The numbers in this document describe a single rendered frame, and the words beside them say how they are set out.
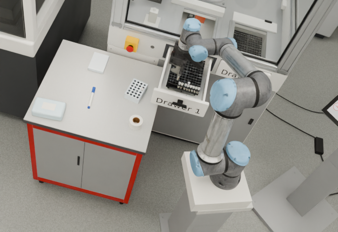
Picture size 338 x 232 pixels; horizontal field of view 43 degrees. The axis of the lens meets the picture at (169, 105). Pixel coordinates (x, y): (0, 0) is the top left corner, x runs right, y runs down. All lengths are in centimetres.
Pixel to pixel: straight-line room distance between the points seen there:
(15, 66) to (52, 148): 55
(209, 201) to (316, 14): 101
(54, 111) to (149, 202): 101
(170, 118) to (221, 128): 124
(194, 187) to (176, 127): 100
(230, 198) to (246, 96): 64
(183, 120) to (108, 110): 77
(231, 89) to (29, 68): 140
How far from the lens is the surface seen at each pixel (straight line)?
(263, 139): 336
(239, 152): 190
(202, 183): 204
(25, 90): 277
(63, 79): 235
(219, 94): 155
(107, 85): 234
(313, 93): 387
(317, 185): 286
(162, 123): 295
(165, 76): 234
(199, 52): 185
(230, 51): 185
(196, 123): 288
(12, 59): 259
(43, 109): 219
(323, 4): 215
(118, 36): 242
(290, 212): 311
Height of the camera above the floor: 259
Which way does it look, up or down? 52 degrees down
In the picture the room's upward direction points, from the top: 19 degrees clockwise
